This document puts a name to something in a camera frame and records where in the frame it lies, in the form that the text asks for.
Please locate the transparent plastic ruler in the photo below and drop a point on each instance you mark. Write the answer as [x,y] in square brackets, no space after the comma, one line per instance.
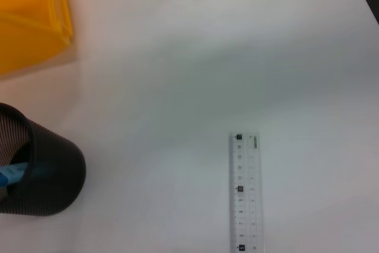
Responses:
[245,193]

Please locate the blue safety scissors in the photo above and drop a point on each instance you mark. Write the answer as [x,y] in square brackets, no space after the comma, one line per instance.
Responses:
[12,174]

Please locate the black mesh pen cup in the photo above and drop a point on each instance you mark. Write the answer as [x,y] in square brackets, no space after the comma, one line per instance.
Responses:
[56,176]

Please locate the yellow plastic storage bin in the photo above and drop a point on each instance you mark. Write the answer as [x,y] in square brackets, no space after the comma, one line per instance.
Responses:
[29,22]

